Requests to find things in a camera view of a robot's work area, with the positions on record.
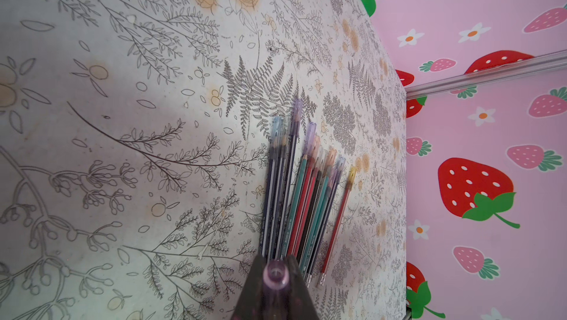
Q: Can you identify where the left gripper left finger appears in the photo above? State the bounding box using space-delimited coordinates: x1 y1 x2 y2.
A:
231 254 267 320

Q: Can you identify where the right aluminium corner post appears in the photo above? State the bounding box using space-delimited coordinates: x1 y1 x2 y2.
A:
405 51 566 100

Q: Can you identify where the red pencil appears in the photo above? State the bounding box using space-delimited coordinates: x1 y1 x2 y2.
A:
317 166 358 287
288 135 320 257

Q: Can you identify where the clear purple pencil cap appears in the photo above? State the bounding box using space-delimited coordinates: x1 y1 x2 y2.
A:
261 260 290 319

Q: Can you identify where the red pencil far right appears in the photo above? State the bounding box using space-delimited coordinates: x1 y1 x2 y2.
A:
317 166 358 287

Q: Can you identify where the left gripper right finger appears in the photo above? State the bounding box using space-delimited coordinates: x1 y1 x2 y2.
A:
285 255 319 320

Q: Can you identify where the teal green pencil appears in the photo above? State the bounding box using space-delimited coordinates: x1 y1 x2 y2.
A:
280 122 317 259

